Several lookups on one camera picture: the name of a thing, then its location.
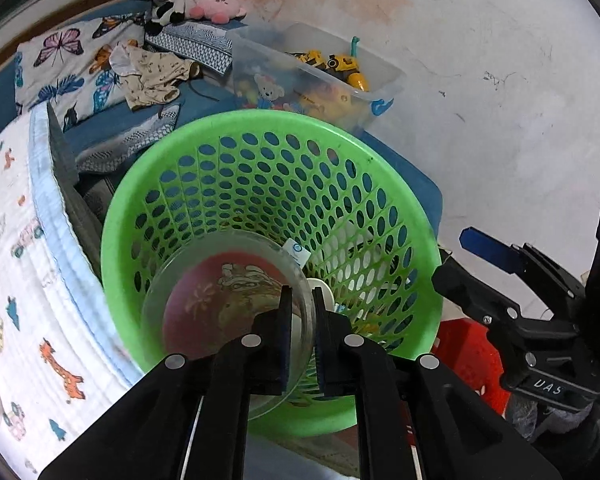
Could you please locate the small teddy bear toy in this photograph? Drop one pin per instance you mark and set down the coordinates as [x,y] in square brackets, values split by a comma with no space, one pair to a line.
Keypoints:
[270,91]

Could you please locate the beige printed garment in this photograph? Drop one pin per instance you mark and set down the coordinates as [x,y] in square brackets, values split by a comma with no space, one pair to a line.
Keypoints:
[152,77]

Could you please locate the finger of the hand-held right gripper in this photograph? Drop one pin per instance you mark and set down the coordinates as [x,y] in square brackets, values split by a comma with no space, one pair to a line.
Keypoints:
[472,292]
[487,249]

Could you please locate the pink plush toy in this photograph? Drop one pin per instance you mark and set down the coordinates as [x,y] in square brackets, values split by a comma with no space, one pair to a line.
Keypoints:
[215,4]

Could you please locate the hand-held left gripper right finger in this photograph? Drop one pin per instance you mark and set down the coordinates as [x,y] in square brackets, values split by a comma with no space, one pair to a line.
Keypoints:
[322,345]

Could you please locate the clear plastic storage box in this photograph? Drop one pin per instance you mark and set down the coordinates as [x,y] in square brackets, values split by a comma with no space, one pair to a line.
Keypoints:
[320,70]

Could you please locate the green plastic basket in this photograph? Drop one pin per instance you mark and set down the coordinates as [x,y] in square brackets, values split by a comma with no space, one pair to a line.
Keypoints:
[260,185]

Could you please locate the grey striped cloth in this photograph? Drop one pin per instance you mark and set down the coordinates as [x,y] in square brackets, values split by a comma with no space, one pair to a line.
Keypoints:
[200,47]

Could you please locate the yellow toy truck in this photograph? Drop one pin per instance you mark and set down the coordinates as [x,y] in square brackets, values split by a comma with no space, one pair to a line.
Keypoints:
[340,65]

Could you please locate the clear glass bowl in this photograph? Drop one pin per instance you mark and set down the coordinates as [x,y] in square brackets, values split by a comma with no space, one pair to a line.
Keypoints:
[155,310]

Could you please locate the white printed blanket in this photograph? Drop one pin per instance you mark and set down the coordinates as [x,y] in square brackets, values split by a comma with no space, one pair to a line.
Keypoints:
[25,280]

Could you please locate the white milk carton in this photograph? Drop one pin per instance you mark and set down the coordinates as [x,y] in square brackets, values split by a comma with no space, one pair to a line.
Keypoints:
[296,252]

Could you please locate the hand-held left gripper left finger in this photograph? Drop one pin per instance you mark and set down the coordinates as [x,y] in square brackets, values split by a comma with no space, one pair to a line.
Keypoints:
[283,345]

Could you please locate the butterfly print pillow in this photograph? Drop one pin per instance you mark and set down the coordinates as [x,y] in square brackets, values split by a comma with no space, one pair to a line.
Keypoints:
[60,65]

